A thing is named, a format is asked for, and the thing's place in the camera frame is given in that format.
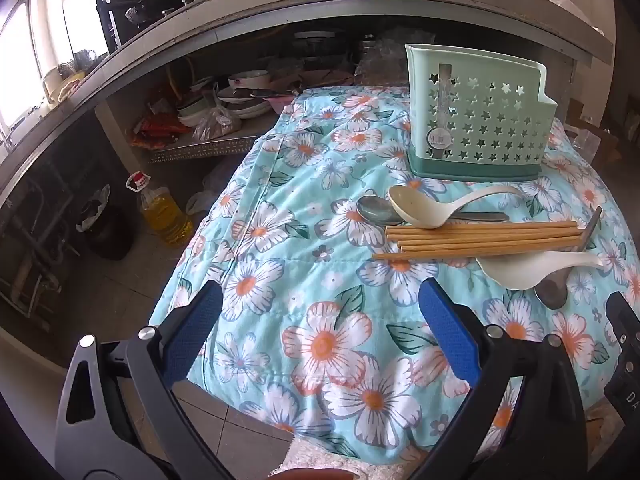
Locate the white plastic bag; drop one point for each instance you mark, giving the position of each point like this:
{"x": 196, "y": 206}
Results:
{"x": 200, "y": 202}

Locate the clear bag of dry food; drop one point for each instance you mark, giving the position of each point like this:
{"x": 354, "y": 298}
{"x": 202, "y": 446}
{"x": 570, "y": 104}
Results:
{"x": 215, "y": 125}

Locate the pink bowl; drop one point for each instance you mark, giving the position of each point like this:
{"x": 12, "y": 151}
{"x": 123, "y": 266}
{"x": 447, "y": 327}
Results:
{"x": 282, "y": 105}

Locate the bundle of wooden chopsticks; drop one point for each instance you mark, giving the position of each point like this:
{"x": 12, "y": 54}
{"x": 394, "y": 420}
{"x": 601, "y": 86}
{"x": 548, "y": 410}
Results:
{"x": 475, "y": 240}

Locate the metal pot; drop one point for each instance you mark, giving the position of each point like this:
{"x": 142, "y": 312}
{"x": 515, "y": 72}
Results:
{"x": 315, "y": 40}

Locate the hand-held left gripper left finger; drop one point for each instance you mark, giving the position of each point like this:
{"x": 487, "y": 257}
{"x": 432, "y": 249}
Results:
{"x": 192, "y": 332}

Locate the floral light blue blanket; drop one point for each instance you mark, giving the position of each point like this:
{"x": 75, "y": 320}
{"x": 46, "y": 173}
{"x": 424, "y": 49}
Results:
{"x": 300, "y": 270}

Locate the white mug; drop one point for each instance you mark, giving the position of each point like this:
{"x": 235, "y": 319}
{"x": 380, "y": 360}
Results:
{"x": 51, "y": 85}

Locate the window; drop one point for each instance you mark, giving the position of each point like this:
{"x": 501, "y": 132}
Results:
{"x": 45, "y": 35}

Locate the cooking oil bottle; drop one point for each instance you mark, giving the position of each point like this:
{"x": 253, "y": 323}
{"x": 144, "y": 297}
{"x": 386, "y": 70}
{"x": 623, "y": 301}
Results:
{"x": 162, "y": 215}

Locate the stack of pale bowls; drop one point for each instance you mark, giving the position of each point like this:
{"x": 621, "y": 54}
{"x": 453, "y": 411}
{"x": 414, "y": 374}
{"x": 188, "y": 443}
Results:
{"x": 195, "y": 110}

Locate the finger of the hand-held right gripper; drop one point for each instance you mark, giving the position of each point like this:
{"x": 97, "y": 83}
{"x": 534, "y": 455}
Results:
{"x": 622, "y": 317}

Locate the red snack packets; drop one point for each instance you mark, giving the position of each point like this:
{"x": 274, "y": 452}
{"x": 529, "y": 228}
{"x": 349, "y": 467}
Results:
{"x": 155, "y": 130}

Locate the green star-pattern utensil holder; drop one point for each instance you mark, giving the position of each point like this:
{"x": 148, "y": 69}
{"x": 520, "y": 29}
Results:
{"x": 480, "y": 110}

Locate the metal tread-plate shelf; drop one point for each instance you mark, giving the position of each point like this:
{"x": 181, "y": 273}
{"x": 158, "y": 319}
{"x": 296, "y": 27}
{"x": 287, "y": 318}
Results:
{"x": 200, "y": 150}

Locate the black trash bin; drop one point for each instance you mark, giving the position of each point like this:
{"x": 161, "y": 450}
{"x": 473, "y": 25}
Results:
{"x": 107, "y": 235}

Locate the white flower-print bowl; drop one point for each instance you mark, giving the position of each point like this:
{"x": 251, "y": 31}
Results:
{"x": 247, "y": 81}

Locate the stack of white plates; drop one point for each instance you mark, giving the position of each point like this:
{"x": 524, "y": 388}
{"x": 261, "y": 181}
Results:
{"x": 247, "y": 109}

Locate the grey drain pipes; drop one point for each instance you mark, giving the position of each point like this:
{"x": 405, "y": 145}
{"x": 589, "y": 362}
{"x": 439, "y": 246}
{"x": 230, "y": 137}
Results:
{"x": 30, "y": 260}

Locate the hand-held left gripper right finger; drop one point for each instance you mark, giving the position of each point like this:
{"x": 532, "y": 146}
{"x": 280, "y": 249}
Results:
{"x": 445, "y": 332}

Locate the white fluffy clothing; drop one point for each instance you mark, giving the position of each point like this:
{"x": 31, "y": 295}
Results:
{"x": 340, "y": 457}

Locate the crumpled clear plastic bag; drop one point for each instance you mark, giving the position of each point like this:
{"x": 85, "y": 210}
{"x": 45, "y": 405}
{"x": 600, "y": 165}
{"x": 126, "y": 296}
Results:
{"x": 380, "y": 62}

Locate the metal spoon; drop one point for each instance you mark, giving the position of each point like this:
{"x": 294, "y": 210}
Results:
{"x": 375, "y": 209}
{"x": 550, "y": 292}

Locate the white plastic soup spoon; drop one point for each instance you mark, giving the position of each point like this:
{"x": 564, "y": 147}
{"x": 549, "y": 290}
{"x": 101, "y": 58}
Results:
{"x": 415, "y": 210}
{"x": 510, "y": 272}

